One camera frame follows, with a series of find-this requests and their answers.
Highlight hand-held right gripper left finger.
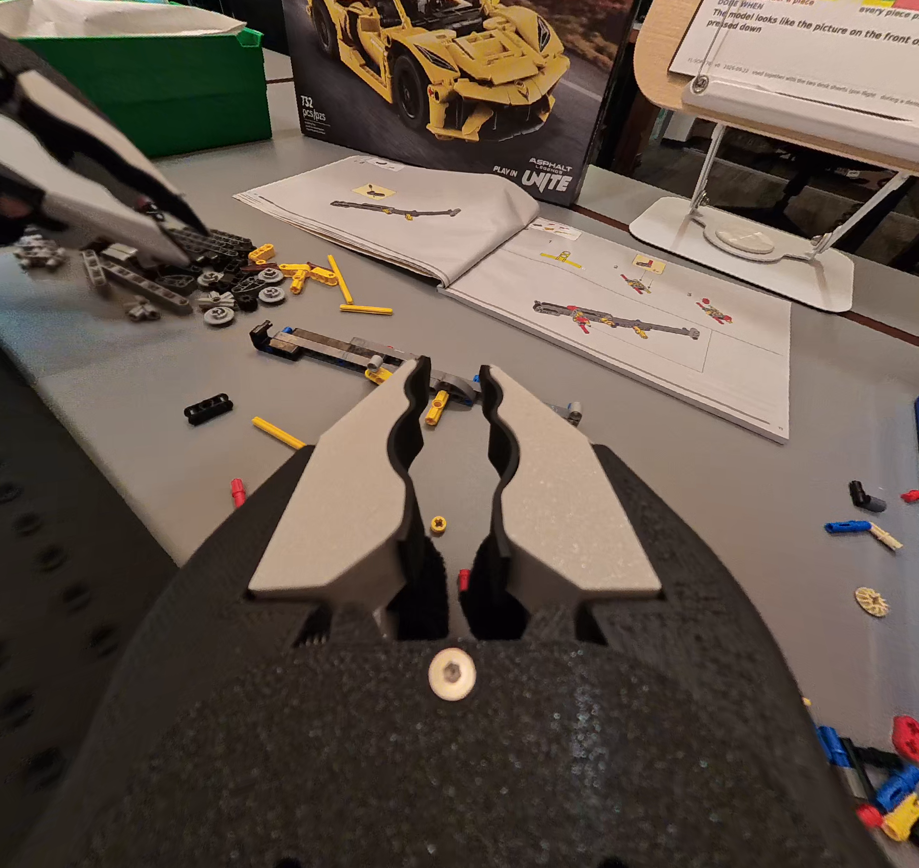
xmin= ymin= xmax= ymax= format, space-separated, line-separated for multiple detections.
xmin=247 ymin=356 xmax=432 ymax=641

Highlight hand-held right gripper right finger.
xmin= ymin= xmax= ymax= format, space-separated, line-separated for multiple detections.
xmin=479 ymin=364 xmax=663 ymax=609

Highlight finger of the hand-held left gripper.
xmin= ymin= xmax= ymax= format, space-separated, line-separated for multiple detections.
xmin=0 ymin=114 xmax=193 ymax=271
xmin=13 ymin=67 xmax=211 ymax=238

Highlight pile of black grey lego pieces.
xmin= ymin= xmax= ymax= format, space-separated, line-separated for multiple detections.
xmin=14 ymin=225 xmax=286 ymax=329

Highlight grey lego beam assembly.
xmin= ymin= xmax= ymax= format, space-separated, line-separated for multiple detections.
xmin=249 ymin=320 xmax=584 ymax=429

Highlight white lego instruction booklet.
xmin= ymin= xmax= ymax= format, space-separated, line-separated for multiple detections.
xmin=233 ymin=155 xmax=792 ymax=445

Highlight pile of colourful lego pins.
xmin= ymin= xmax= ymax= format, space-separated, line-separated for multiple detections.
xmin=803 ymin=699 xmax=919 ymax=844

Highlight yellow car lego box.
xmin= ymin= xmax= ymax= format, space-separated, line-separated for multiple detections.
xmin=275 ymin=0 xmax=656 ymax=208

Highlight green plastic bin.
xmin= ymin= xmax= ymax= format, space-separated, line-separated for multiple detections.
xmin=0 ymin=0 xmax=274 ymax=159

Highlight white document stand wooden board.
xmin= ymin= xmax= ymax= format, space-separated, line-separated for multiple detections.
xmin=628 ymin=0 xmax=919 ymax=315

